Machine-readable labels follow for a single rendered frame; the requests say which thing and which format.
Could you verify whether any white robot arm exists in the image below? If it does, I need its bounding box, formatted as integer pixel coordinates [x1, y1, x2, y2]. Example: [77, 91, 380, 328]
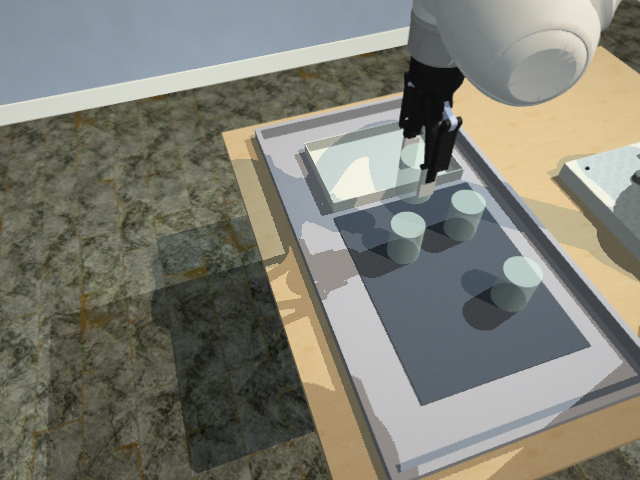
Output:
[407, 0, 622, 107]

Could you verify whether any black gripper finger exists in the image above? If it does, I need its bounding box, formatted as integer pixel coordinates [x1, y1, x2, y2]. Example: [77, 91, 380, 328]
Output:
[416, 98, 463, 198]
[399, 72, 423, 151]

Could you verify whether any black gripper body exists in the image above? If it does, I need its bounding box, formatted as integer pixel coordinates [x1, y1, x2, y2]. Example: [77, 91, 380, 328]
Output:
[408, 55, 465, 120]

